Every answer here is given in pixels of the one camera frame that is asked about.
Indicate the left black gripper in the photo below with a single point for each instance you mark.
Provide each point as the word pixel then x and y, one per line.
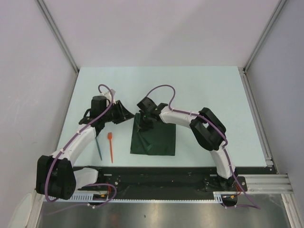
pixel 123 114

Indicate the left aluminium frame post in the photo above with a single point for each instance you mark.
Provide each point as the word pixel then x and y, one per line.
pixel 42 6

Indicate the right aluminium frame post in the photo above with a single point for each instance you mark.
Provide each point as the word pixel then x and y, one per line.
pixel 265 33

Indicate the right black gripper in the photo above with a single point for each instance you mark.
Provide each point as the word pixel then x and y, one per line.
pixel 144 127

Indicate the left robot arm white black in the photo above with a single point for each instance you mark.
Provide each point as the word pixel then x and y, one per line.
pixel 56 176

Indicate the aluminium frame post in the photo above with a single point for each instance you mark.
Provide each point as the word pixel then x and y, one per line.
pixel 265 33
pixel 42 6

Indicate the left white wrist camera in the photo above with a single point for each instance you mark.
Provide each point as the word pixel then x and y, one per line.
pixel 110 95

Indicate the white slotted cable duct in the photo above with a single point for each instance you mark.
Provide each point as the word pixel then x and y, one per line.
pixel 99 198

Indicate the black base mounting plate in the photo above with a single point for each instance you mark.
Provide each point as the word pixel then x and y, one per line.
pixel 161 183

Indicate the orange plastic fork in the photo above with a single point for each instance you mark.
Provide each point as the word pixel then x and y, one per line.
pixel 110 136

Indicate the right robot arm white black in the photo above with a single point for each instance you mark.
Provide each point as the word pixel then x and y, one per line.
pixel 208 130

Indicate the right aluminium table rail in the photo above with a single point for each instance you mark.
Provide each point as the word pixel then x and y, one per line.
pixel 257 119

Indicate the front aluminium extrusion rail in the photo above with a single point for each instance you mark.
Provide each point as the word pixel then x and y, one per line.
pixel 268 184

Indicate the dark green cloth napkin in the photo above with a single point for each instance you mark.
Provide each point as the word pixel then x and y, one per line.
pixel 159 141

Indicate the teal plastic utensil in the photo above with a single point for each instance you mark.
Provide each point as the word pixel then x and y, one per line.
pixel 98 148

